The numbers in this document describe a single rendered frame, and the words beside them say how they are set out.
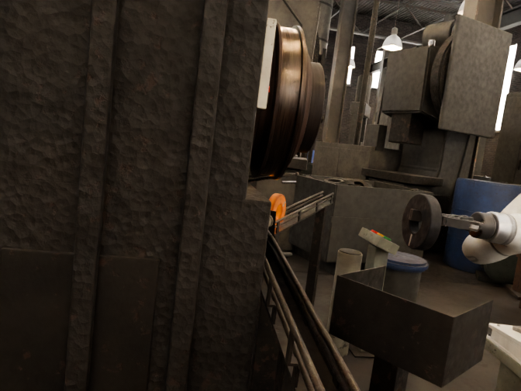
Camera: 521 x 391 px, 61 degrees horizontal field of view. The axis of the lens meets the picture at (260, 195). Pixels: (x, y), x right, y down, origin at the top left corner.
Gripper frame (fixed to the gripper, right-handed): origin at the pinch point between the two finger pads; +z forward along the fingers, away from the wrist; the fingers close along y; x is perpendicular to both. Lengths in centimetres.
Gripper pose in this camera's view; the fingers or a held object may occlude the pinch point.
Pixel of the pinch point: (422, 216)
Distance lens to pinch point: 131.5
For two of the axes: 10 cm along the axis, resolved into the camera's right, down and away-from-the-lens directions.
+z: -9.7, -1.5, -1.8
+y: -1.6, -1.4, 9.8
